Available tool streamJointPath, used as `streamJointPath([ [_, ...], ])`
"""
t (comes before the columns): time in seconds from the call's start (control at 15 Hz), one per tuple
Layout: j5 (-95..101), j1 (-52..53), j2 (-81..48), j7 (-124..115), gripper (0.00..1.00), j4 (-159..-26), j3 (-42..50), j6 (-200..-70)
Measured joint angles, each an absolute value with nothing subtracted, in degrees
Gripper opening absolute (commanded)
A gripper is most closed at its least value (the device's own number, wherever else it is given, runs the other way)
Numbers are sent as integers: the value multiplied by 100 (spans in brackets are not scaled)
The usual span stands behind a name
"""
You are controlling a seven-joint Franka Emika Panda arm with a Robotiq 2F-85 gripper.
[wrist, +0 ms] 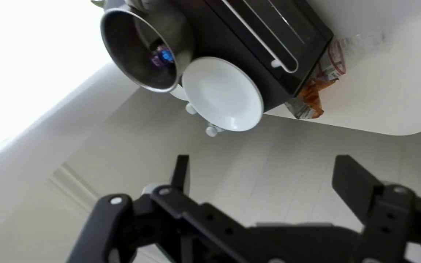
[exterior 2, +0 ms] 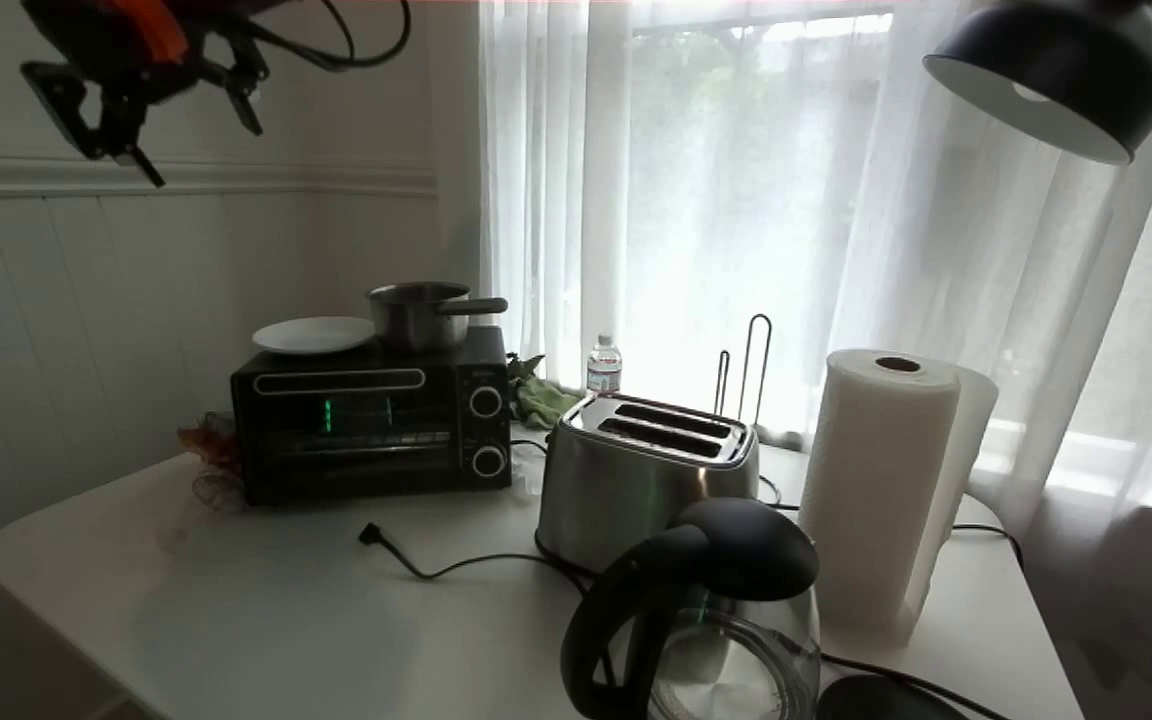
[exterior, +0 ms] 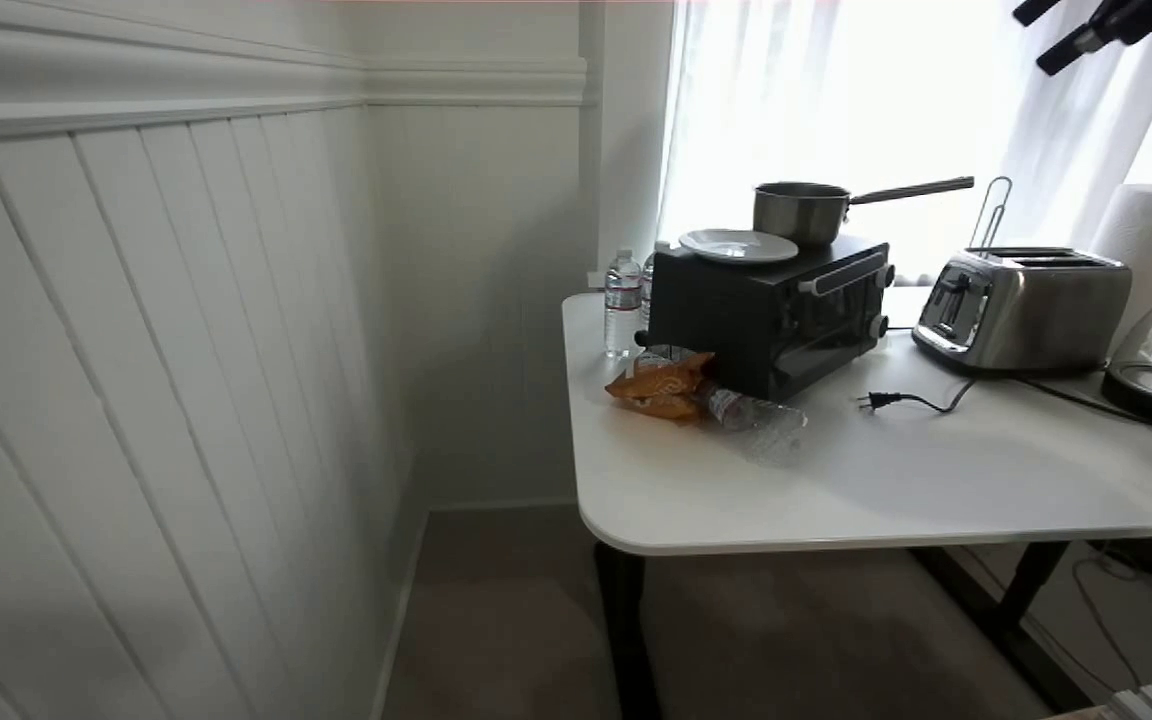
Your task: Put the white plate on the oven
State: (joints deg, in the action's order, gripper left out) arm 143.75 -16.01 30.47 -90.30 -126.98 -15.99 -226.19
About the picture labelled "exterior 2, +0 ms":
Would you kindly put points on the white sheer curtain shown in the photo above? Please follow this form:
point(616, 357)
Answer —
point(737, 202)

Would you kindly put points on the white paper towel roll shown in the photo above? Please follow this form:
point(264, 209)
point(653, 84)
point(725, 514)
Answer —
point(876, 494)

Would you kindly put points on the green vegetable bundle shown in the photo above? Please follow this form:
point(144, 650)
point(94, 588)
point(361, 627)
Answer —
point(544, 396)

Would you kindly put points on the clear bag with orange contents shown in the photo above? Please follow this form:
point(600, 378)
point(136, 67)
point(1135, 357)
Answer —
point(211, 463)

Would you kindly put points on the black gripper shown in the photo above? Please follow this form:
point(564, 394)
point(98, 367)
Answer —
point(82, 32)

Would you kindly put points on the white round plate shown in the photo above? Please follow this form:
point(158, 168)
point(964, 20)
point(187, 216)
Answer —
point(318, 335)

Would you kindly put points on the clear plastic water bottle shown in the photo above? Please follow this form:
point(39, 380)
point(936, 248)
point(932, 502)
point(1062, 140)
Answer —
point(607, 367)

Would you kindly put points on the silver two-slot toaster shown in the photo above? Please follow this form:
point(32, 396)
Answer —
point(629, 494)

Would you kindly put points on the black lamp shade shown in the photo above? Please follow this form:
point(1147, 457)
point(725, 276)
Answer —
point(1056, 67)

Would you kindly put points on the grey upholstered chair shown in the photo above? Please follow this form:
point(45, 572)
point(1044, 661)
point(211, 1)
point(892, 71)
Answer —
point(1139, 613)

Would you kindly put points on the glass kettle with black lid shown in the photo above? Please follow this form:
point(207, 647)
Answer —
point(720, 555)

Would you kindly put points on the black kettle base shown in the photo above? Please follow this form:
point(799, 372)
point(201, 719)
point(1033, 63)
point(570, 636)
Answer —
point(888, 700)

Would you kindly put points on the black toaster oven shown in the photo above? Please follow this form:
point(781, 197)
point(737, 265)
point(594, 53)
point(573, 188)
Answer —
point(336, 445)

